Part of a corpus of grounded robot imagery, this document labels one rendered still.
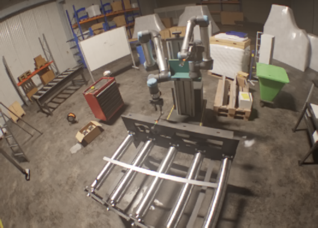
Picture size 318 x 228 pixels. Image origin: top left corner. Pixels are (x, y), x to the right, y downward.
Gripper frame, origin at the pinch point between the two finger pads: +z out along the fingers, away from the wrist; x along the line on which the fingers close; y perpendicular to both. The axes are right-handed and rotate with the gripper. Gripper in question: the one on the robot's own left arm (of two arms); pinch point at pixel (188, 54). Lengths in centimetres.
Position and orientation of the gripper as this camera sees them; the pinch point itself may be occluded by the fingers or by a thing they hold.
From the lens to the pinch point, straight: 108.8
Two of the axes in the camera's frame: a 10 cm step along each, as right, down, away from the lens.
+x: -1.8, -7.7, -6.1
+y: -8.9, -1.4, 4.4
